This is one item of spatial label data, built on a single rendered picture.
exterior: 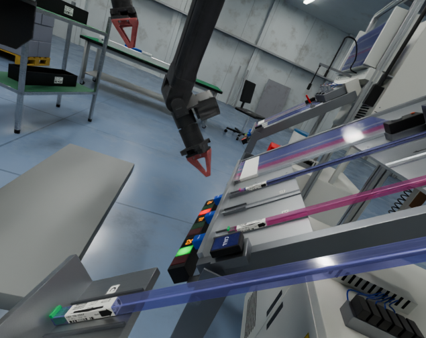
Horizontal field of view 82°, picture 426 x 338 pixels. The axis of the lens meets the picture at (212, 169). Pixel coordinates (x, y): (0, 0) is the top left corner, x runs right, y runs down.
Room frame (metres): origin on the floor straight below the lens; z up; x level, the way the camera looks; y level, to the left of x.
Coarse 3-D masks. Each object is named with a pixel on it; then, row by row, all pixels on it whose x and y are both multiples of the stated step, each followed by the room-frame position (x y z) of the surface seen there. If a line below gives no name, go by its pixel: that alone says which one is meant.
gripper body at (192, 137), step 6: (186, 126) 0.65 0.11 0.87; (192, 126) 0.65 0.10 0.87; (198, 126) 0.67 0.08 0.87; (180, 132) 0.65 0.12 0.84; (186, 132) 0.65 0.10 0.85; (192, 132) 0.65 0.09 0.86; (198, 132) 0.66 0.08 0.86; (186, 138) 0.65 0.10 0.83; (192, 138) 0.64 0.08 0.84; (198, 138) 0.65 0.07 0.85; (186, 144) 0.65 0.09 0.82; (192, 144) 0.64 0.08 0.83; (198, 144) 0.62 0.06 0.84; (186, 150) 0.62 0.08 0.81
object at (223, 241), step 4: (224, 236) 0.35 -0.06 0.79; (228, 236) 0.35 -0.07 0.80; (232, 236) 0.34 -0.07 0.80; (236, 236) 0.34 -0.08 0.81; (216, 240) 0.35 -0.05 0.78; (220, 240) 0.34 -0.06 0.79; (224, 240) 0.34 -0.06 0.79; (228, 240) 0.33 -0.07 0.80; (232, 240) 0.33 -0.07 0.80; (236, 240) 0.33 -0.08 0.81; (216, 244) 0.33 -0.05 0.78; (220, 244) 0.33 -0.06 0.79; (224, 244) 0.33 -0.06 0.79; (228, 244) 0.32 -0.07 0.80; (232, 244) 0.32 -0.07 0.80; (236, 244) 0.32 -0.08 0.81; (212, 248) 0.32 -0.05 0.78; (216, 248) 0.32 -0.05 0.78; (220, 248) 0.32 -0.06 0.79
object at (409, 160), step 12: (408, 108) 0.95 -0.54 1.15; (420, 108) 0.90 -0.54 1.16; (360, 144) 0.73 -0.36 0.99; (372, 144) 0.70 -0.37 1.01; (408, 144) 0.61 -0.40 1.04; (420, 144) 0.59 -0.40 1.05; (372, 156) 0.61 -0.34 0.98; (384, 156) 0.59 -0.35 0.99; (396, 156) 0.57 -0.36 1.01; (408, 156) 0.55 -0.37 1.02; (420, 156) 0.53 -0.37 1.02; (396, 168) 0.51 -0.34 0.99; (408, 168) 0.49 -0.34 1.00; (420, 168) 0.48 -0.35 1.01
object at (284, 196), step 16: (272, 176) 0.71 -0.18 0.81; (240, 192) 0.64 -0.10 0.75; (256, 192) 0.62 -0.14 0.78; (272, 192) 0.59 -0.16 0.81; (288, 192) 0.55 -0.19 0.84; (240, 208) 0.53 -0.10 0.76; (256, 208) 0.52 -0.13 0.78; (272, 208) 0.50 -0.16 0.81; (288, 208) 0.47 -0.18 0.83; (224, 224) 0.49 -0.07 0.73; (240, 224) 0.47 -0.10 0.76; (288, 224) 0.41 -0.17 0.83; (304, 224) 0.40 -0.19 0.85; (256, 240) 0.39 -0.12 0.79; (272, 240) 0.37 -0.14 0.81
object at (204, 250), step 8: (240, 160) 1.00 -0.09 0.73; (232, 176) 0.79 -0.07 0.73; (232, 184) 0.73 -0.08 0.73; (224, 192) 0.65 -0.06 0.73; (224, 200) 0.59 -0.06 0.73; (224, 208) 0.57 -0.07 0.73; (216, 216) 0.50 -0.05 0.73; (216, 224) 0.47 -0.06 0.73; (208, 232) 0.43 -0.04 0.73; (208, 240) 0.40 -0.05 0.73; (200, 248) 0.38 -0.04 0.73; (208, 248) 0.39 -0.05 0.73; (200, 256) 0.36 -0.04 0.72
